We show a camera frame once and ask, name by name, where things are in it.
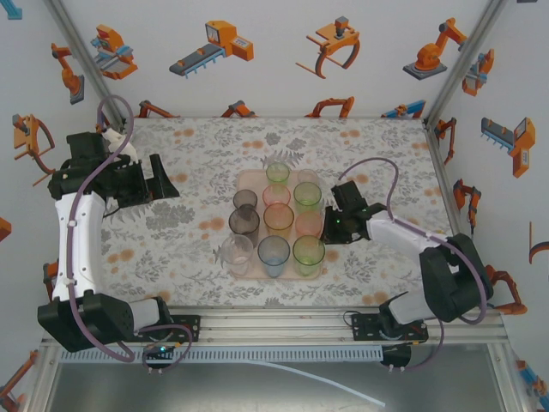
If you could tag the salmon dimpled plastic glass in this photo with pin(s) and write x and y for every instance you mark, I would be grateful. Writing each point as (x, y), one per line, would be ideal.
(309, 223)

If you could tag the medium green plastic glass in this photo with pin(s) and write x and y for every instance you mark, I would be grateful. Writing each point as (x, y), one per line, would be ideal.
(309, 254)

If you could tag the large green plastic glass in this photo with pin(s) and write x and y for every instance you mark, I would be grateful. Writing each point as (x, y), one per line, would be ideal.
(307, 195)

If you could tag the orange plastic glass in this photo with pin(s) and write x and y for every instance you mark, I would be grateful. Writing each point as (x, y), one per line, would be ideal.
(279, 218)

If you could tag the small clear plastic glass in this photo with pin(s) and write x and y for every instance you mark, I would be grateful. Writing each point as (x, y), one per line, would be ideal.
(308, 177)

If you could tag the pink faceted plastic glass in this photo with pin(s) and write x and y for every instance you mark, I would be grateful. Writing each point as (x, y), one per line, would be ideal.
(276, 195)

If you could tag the blue plastic glass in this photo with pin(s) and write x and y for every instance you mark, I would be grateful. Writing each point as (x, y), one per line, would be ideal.
(273, 255)

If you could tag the small green plastic glass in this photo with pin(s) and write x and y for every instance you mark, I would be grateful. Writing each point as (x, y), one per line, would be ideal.
(278, 173)

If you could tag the small grey plastic glass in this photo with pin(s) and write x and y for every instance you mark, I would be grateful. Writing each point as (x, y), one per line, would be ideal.
(245, 199)

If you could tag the tall grey plastic glass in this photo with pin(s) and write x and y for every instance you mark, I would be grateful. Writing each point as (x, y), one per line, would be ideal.
(244, 221)

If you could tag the large clear plastic glass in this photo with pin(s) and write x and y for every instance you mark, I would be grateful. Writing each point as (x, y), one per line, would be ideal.
(237, 255)

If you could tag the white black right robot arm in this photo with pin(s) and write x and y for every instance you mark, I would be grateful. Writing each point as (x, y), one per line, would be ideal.
(407, 236)

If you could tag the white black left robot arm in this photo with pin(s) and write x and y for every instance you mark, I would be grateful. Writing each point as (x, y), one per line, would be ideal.
(79, 249)

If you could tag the pink plastic tray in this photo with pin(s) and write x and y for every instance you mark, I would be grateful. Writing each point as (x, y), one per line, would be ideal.
(251, 180)

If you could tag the floral table cover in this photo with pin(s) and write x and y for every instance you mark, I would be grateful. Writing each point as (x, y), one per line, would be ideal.
(386, 150)

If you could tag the white plastic tube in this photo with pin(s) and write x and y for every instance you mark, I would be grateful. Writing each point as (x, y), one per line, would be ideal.
(317, 377)

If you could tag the grey metal shelf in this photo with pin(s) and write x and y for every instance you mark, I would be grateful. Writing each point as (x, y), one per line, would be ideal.
(257, 390)

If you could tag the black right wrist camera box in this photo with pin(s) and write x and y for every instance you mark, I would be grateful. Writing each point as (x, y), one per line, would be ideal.
(348, 195)

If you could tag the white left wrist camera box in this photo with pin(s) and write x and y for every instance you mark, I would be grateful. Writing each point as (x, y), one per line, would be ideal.
(120, 143)

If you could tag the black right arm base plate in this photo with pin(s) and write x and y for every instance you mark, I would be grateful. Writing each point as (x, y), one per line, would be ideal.
(364, 328)

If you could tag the aluminium table edge rail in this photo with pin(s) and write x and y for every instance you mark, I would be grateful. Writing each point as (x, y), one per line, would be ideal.
(446, 184)

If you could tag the wide aluminium profile rail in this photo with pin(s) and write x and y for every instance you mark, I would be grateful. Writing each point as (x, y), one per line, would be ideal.
(279, 326)

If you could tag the aluminium frame post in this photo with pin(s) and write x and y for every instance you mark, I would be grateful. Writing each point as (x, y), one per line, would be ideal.
(83, 56)
(469, 56)

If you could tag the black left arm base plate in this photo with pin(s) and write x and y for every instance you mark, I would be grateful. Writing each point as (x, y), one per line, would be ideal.
(188, 326)

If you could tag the aluminium frame leg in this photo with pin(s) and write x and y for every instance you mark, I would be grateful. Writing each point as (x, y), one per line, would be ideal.
(508, 377)
(40, 386)

